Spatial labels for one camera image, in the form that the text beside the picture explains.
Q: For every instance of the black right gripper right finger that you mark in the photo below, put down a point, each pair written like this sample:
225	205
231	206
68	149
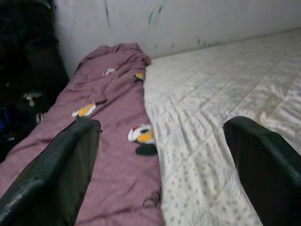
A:
270	176

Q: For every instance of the white quilted mattress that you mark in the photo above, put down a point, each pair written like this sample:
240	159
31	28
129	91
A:
211	94

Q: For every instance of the purple cartoon print blanket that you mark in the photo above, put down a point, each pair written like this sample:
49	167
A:
117	99

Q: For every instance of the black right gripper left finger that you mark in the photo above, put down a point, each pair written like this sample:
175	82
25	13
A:
47	176

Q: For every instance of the dark clothes pile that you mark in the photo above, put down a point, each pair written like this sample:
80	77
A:
28	58

